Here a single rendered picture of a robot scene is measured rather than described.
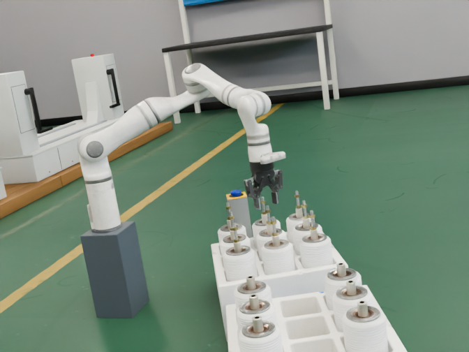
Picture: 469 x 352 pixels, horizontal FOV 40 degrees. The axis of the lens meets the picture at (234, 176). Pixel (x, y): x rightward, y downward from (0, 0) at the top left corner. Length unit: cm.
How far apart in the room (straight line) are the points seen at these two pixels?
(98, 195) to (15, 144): 233
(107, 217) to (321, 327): 86
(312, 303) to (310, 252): 22
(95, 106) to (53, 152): 103
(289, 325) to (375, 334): 28
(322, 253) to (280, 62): 515
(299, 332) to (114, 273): 78
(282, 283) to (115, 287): 61
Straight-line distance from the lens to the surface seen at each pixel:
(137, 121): 215
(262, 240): 205
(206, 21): 718
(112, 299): 227
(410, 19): 679
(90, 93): 556
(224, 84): 208
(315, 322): 168
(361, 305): 148
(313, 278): 195
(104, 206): 218
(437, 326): 198
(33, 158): 443
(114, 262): 221
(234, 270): 194
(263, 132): 197
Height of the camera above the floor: 92
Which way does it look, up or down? 13 degrees down
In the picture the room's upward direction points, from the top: 8 degrees counter-clockwise
